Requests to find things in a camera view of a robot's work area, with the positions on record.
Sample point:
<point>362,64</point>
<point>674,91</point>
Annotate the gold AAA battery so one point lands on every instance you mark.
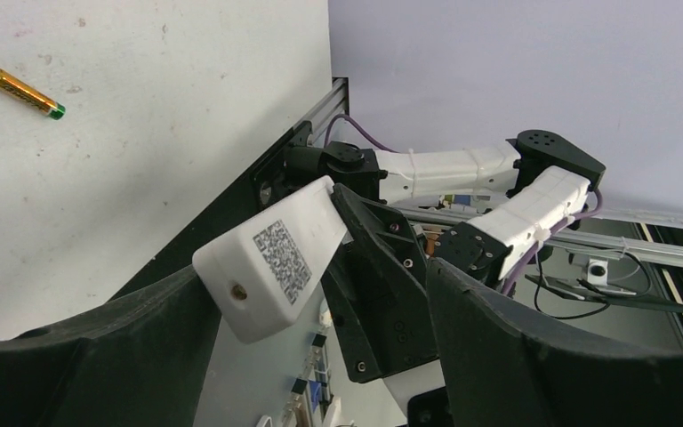
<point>30,96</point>

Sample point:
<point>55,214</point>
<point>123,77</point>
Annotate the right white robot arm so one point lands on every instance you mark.
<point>538,180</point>

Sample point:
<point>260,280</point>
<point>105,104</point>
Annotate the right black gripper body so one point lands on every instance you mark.
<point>375,290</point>

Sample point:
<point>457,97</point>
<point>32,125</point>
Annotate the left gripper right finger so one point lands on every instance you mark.
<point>505,364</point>

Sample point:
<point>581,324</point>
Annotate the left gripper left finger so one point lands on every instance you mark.
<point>138,360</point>

